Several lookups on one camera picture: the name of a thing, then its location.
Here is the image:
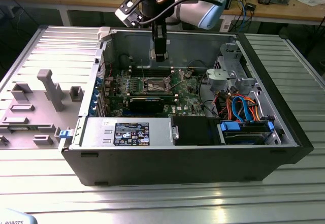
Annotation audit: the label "thin black wire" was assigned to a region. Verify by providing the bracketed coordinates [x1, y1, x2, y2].
[188, 59, 208, 70]

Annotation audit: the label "grey parts rack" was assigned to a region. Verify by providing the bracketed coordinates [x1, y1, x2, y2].
[0, 69, 84, 150]

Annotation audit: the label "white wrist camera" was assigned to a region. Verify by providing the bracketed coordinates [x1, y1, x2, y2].
[114, 0, 143, 29]

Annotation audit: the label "black disk blue stripe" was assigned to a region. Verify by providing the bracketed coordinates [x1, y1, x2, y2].
[222, 132, 271, 145]

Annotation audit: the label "pale grey case latch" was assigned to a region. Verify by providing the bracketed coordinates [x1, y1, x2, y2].
[97, 26, 112, 42]

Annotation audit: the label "RAM stick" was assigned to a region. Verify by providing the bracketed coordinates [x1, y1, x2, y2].
[9, 124, 55, 131]

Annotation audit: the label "black and grey PC case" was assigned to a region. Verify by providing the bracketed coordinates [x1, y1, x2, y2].
[57, 25, 314, 187]

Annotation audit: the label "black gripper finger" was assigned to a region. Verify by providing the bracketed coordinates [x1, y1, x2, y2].
[152, 29, 169, 62]

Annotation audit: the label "orange flat wire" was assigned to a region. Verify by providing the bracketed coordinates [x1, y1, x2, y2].
[250, 98, 263, 122]

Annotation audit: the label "grey power supply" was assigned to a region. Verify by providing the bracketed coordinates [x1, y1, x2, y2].
[85, 117, 173, 147]

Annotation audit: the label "CPU socket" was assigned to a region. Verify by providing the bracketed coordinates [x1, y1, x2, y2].
[142, 77, 171, 94]

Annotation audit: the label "black camera cable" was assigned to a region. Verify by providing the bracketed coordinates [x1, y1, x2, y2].
[162, 0, 223, 23]

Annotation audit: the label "white papers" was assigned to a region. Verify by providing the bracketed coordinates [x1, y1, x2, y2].
[294, 0, 323, 7]

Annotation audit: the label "thin orange wires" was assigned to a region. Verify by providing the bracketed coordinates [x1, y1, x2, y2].
[217, 94, 234, 121]

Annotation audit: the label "hard disk in blue carrier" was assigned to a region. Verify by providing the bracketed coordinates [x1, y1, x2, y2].
[220, 121, 276, 134]

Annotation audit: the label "green motherboard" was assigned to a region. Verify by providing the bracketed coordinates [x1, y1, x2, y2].
[105, 68, 219, 119]

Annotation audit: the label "blue flat wire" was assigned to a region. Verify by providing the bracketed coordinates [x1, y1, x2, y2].
[231, 94, 254, 123]

